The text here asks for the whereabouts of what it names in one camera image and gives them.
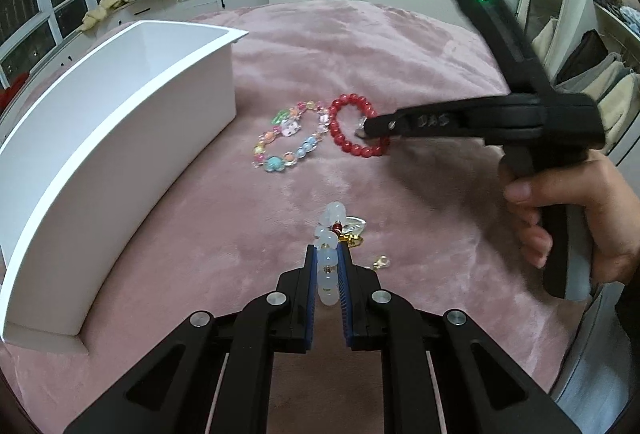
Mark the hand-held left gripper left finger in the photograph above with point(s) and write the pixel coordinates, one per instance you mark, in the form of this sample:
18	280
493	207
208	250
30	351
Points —
310	286

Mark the pink plush blanket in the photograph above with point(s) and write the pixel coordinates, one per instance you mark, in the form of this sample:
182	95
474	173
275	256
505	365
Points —
310	194

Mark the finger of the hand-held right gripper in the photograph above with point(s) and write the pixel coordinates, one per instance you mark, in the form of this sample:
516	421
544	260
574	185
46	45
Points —
415	123

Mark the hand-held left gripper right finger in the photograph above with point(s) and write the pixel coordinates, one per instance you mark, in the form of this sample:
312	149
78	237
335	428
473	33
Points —
345	286

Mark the person's right hand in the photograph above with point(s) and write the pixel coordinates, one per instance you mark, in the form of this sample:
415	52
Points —
590	209

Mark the white storage box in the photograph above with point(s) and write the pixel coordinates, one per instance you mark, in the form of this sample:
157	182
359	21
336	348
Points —
100	194

